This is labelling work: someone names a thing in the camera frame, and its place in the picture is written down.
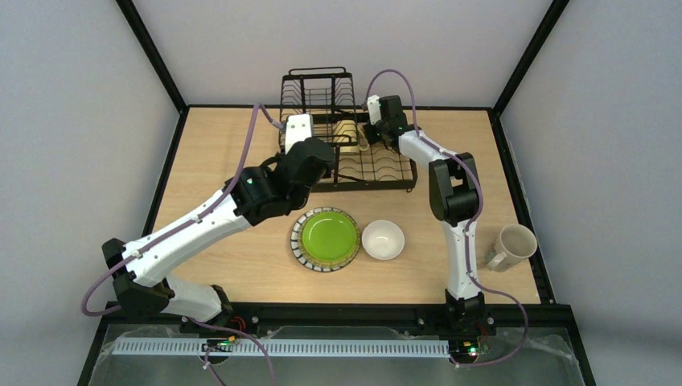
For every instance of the plain white bowl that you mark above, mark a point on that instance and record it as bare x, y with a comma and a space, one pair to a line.
383, 240

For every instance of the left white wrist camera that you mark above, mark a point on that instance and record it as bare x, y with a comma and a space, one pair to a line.
298, 128

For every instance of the green plate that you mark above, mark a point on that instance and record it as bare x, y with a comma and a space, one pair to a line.
330, 238

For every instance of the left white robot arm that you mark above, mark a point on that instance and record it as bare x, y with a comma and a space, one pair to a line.
141, 269

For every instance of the yellow mug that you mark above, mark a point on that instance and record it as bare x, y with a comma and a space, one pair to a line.
350, 138

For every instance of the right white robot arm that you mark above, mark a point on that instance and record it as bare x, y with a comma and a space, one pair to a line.
455, 199

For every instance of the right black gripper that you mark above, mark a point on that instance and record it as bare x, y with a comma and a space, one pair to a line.
376, 132

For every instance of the black wire dish rack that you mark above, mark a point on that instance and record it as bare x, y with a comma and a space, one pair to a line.
328, 95

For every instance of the white slotted cable duct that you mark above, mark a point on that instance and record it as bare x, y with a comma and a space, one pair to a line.
343, 348

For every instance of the blue striped white plate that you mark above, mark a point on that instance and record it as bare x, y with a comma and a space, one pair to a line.
296, 242

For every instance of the beige mug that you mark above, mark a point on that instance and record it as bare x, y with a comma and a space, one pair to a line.
514, 244

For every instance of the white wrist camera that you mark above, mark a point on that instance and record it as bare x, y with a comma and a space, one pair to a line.
373, 108
298, 128

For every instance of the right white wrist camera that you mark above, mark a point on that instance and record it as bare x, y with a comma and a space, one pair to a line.
373, 108

